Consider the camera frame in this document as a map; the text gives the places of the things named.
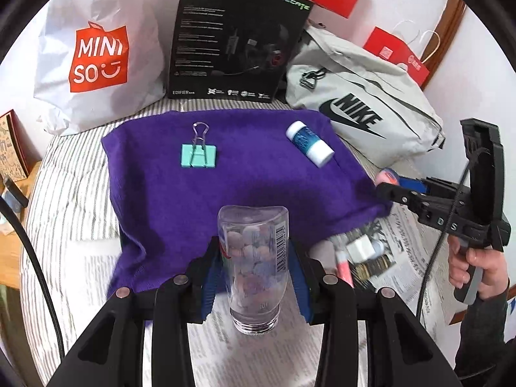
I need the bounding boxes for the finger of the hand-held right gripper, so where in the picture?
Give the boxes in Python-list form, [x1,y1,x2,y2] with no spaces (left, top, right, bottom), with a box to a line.
[397,176,430,195]
[376,183,429,219]

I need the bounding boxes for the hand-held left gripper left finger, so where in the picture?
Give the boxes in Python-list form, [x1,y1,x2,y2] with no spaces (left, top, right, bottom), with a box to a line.
[46,237,226,387]

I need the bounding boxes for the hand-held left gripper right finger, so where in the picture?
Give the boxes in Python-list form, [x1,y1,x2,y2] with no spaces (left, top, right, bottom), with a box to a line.
[287,238,464,387]

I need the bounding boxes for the small red-capped item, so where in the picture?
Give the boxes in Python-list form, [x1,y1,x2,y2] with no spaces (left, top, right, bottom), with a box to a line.
[377,168,400,188]

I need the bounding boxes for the clear plastic pill bottle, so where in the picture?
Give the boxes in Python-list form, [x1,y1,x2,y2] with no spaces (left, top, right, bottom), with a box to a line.
[218,205,290,335]

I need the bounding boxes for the person's right forearm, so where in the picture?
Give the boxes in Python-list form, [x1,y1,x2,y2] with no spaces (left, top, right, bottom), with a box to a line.
[453,286,516,380]

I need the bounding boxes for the person's right hand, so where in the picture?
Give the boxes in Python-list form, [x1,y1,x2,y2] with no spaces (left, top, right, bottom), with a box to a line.
[447,234,509,301]

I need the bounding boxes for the pink tube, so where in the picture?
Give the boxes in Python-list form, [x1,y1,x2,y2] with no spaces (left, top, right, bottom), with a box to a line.
[334,239,354,289]

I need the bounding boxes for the newspaper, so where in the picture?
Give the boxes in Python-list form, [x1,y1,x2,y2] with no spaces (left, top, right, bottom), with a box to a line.
[83,202,462,387]

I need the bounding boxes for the white charger plug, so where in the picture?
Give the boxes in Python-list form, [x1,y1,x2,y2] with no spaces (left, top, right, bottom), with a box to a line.
[346,236,373,263]

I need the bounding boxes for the brass metal tool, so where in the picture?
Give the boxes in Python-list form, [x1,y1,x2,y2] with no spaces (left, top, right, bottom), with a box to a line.
[351,256,393,279]

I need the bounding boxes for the small blue white bottle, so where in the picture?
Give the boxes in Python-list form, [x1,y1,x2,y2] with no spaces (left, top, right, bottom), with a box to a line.
[285,121,335,167]

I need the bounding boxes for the purple cloth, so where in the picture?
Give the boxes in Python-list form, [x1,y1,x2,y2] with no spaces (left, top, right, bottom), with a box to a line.
[101,109,393,299]

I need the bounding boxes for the grey waist bag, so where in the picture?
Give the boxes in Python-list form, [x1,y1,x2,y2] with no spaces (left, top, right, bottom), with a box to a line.
[285,22,446,166]

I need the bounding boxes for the teal binder clip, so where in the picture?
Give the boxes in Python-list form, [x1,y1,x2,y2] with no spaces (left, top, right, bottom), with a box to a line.
[180,122,218,169]

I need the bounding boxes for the wooden nightstand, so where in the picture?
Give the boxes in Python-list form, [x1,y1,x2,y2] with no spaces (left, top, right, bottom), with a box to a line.
[0,161,45,291]

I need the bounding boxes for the small black object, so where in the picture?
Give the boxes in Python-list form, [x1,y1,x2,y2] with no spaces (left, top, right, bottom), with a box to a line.
[0,175,30,210]

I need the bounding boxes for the black headset box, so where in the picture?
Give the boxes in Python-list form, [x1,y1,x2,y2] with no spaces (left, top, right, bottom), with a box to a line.
[165,0,314,102]

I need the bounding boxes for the brown patterned box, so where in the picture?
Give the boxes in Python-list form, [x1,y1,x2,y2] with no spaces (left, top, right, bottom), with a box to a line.
[0,109,41,180]

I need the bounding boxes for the white shopping bag orange logo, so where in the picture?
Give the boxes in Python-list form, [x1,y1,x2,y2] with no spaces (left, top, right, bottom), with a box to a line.
[34,0,182,135]

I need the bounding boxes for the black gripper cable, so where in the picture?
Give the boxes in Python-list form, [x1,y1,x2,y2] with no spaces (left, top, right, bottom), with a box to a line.
[415,161,472,319]

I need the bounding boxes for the red paper bag white handles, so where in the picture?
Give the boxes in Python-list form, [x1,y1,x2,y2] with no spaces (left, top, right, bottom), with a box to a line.
[363,20,441,87]

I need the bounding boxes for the wooden door frame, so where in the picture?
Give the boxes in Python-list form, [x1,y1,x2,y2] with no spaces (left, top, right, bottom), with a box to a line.
[419,0,467,75]

